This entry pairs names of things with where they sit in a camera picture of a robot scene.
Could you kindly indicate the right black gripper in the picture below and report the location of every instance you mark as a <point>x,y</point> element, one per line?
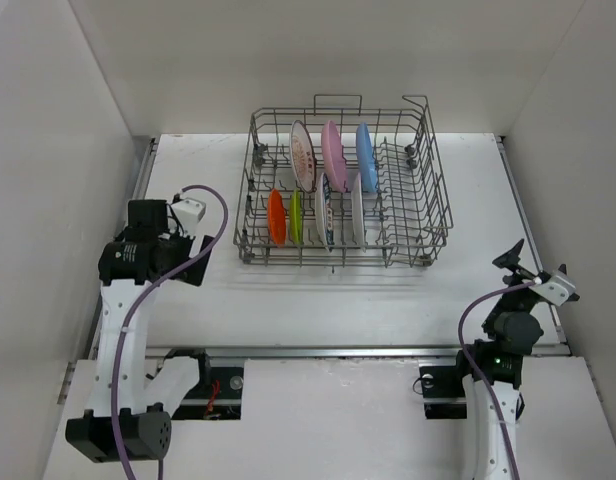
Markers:
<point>509,260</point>

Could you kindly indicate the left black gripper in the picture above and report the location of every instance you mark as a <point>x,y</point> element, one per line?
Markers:
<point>186,241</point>

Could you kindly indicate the orange plastic plate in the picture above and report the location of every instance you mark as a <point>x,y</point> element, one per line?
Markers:
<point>276,218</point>

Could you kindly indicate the lime green plastic plate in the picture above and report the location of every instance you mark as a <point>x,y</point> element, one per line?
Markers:
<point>296,218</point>

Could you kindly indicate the white plate green lettered rim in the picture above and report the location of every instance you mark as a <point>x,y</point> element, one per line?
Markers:
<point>324,212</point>

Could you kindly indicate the white plate red pattern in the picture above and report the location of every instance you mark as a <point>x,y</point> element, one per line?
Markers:
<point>302,155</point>

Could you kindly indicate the grey wire dish rack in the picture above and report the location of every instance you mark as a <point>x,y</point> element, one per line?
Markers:
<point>408,219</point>

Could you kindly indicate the white plate blue line pattern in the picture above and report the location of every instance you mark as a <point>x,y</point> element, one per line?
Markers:
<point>358,213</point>

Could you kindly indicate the pink plastic plate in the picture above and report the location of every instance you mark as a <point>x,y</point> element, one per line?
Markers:
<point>333,158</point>

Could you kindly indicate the blue plastic plate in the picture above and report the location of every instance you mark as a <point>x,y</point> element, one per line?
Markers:
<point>366,159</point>

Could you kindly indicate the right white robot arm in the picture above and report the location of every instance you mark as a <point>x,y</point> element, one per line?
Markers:
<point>489,449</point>

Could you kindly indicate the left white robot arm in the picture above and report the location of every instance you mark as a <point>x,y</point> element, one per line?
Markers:
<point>127,415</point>

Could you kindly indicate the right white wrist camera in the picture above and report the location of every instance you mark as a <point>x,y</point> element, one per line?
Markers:
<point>555,288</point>

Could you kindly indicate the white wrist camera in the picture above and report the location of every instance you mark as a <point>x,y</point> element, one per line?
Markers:
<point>186,213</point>
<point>555,288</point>

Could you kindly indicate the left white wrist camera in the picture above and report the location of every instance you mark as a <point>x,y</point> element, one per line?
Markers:
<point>186,213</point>

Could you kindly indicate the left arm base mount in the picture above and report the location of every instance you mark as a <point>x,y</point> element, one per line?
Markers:
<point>218,394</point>

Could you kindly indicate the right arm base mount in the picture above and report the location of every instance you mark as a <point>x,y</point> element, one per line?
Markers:
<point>440,390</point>

